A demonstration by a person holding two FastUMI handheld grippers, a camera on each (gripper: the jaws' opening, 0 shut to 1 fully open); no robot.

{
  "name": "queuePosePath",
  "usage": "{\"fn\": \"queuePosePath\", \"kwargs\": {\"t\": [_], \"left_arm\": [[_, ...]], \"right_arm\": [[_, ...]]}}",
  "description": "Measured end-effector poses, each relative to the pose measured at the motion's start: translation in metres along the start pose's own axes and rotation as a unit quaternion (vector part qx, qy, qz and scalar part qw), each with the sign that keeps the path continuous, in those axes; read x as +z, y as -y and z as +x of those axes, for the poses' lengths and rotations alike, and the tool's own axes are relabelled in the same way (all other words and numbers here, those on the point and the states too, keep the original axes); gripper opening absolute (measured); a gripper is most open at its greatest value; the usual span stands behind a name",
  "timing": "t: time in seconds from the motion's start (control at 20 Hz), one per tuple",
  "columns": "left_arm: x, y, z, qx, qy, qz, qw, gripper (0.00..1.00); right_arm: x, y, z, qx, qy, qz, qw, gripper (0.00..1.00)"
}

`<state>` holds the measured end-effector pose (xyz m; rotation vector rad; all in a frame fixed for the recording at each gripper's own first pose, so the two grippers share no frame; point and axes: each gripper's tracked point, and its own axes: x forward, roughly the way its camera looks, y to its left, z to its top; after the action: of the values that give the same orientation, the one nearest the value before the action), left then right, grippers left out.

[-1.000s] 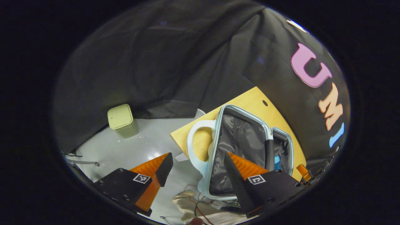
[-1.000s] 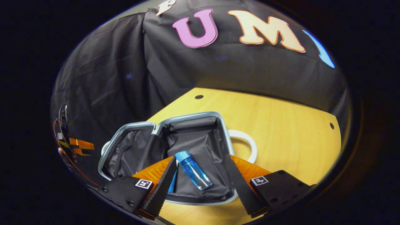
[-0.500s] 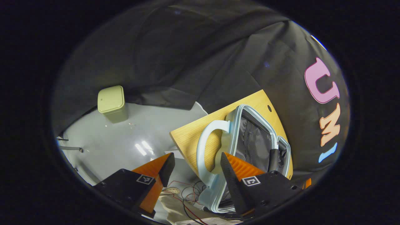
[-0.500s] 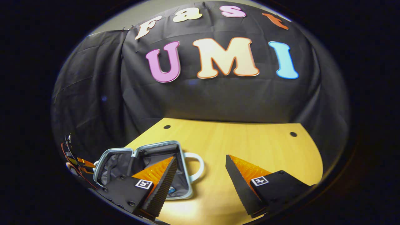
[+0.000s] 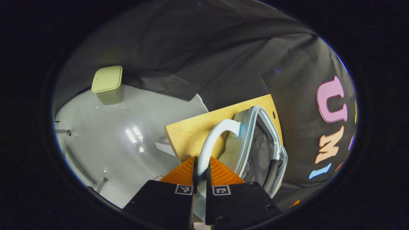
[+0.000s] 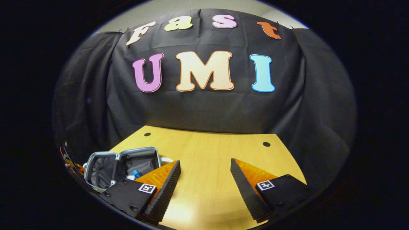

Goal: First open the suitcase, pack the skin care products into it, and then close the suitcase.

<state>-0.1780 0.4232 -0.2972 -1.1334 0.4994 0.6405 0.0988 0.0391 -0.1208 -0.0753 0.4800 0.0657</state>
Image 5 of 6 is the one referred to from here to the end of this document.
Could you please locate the green lidded trash bin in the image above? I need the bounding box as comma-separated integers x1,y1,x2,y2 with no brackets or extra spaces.
91,65,123,106

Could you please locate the light blue suitcase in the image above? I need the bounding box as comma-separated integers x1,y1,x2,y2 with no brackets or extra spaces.
192,105,288,221

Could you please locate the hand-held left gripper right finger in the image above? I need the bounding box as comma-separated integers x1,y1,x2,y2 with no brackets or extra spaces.
204,156,283,227

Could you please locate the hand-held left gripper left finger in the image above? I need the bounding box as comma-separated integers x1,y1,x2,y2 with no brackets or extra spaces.
121,156,198,229

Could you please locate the black backdrop cloth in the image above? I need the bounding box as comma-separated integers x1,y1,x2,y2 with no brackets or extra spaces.
53,0,358,211

